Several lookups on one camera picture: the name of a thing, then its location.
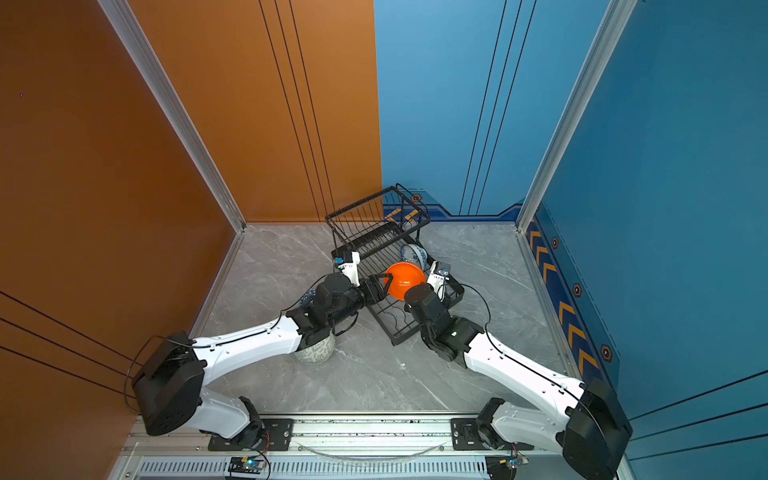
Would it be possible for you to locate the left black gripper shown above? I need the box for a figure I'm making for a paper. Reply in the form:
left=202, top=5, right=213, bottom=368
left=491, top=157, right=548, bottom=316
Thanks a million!
left=326, top=271, right=392, bottom=331

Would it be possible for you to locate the pale green patterned bowl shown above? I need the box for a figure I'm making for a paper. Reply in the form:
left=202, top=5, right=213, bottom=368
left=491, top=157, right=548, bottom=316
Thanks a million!
left=294, top=334, right=336, bottom=365

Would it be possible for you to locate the orange plastic bowl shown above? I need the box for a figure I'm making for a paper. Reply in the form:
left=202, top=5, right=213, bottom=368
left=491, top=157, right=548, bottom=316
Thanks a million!
left=384, top=261, right=426, bottom=301

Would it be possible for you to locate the blue floral white bowl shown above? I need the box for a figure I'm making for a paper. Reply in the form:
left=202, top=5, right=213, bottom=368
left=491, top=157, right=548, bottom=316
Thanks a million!
left=400, top=243, right=429, bottom=271

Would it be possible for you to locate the black wire dish rack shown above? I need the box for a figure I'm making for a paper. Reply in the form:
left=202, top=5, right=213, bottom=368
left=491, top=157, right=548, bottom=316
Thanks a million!
left=325, top=183, right=465, bottom=346

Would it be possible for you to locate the dark blue patterned bowl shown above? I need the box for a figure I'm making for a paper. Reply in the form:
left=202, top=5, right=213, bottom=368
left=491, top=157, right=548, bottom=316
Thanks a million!
left=299, top=289, right=316, bottom=303

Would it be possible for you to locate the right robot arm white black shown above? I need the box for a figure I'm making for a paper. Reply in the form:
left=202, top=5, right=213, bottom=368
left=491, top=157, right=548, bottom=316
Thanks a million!
left=404, top=283, right=633, bottom=479

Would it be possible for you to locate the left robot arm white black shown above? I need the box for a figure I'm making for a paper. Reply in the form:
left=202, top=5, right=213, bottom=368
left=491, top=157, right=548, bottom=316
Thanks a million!
left=131, top=273, right=392, bottom=449

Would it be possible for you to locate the circuit board right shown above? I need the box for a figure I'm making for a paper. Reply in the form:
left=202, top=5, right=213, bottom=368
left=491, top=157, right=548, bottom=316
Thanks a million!
left=485, top=454, right=529, bottom=480

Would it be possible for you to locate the green circuit board left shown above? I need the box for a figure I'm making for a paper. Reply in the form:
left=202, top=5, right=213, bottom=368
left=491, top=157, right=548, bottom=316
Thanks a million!
left=227, top=456, right=270, bottom=479

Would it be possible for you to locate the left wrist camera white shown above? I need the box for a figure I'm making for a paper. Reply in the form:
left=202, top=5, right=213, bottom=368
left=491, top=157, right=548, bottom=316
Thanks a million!
left=334, top=251, right=360, bottom=287

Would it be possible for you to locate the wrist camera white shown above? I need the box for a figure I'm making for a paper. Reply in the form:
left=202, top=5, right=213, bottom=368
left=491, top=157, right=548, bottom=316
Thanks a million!
left=427, top=260, right=451, bottom=300
left=334, top=251, right=360, bottom=287

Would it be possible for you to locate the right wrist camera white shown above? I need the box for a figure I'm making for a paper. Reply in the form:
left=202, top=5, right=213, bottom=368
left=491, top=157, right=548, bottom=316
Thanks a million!
left=427, top=260, right=451, bottom=300

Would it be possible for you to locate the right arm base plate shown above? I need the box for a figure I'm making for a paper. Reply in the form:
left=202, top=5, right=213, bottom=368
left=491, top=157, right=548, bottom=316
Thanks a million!
left=450, top=417, right=534, bottom=452

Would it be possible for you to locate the aluminium front rail frame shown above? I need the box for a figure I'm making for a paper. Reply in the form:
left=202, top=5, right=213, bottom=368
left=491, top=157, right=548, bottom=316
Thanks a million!
left=107, top=411, right=637, bottom=480

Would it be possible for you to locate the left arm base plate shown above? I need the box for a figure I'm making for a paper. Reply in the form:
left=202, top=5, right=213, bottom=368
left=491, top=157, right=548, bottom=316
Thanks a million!
left=207, top=418, right=295, bottom=453

